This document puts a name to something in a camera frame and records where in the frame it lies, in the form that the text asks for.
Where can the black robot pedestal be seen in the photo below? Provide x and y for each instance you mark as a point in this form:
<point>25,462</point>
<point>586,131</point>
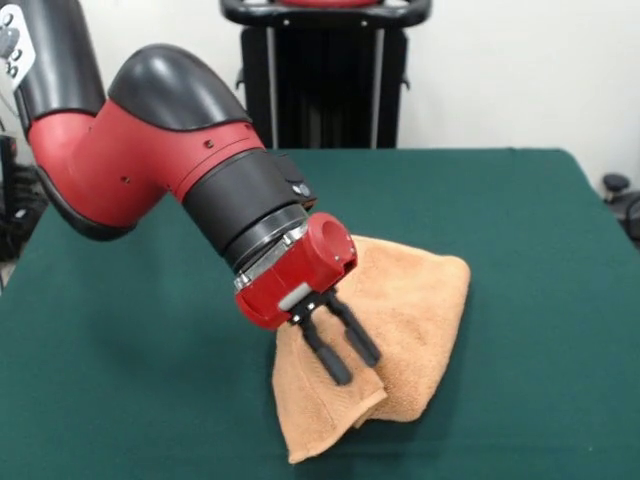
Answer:
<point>325,100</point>

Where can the tan terry towel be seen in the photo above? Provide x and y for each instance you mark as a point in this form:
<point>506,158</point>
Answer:
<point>425,300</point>

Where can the dark green table cloth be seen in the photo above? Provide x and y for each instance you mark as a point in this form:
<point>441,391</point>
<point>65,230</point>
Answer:
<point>150,400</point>

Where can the black box device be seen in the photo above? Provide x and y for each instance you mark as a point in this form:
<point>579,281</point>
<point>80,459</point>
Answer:
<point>7,170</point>

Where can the black equipment heap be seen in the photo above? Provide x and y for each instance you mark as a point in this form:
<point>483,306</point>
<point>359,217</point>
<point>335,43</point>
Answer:
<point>20,225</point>

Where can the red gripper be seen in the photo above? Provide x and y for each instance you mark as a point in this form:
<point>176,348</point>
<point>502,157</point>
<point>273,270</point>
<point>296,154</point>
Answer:
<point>300,270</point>

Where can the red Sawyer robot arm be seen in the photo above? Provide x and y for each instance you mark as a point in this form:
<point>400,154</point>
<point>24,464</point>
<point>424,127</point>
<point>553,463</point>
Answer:
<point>150,150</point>

